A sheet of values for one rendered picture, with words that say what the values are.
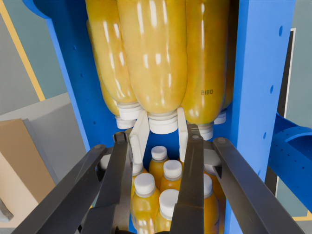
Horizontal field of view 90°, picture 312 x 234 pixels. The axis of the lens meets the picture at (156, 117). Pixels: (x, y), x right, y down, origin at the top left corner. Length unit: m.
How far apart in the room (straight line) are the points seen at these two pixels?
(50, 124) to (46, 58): 1.12
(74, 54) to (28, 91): 1.63
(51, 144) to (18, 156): 0.15
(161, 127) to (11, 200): 0.49
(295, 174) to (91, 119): 0.81
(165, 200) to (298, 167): 0.69
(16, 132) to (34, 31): 1.32
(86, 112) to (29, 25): 1.51
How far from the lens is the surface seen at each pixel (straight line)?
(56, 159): 0.65
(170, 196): 0.29
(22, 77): 1.90
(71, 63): 0.28
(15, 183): 0.54
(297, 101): 1.73
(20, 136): 0.51
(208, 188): 0.31
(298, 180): 0.88
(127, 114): 0.24
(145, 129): 0.18
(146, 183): 0.32
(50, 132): 0.63
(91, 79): 0.31
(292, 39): 1.42
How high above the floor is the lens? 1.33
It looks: 68 degrees down
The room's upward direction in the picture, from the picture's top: 166 degrees counter-clockwise
